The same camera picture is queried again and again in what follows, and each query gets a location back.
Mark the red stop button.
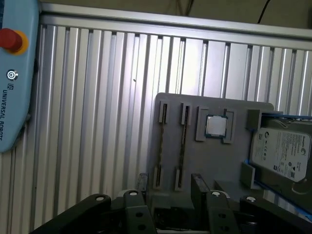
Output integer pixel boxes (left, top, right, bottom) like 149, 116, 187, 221
0, 28, 30, 56

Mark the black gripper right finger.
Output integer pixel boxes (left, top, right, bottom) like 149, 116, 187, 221
191, 173, 312, 234

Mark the RAM stick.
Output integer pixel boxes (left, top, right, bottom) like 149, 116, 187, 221
176, 105, 191, 190
156, 104, 168, 189

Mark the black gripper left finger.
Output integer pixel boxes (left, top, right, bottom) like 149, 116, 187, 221
30, 172, 157, 234

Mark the silver CPU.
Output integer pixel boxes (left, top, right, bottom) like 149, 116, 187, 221
204, 114, 229, 139

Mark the pale blue teach pendant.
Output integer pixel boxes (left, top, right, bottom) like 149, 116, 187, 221
0, 0, 40, 154

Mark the grey parts rack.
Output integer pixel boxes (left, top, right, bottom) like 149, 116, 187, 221
145, 92, 281, 210

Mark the silver hard disk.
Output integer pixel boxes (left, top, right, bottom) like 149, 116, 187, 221
251, 119, 312, 182

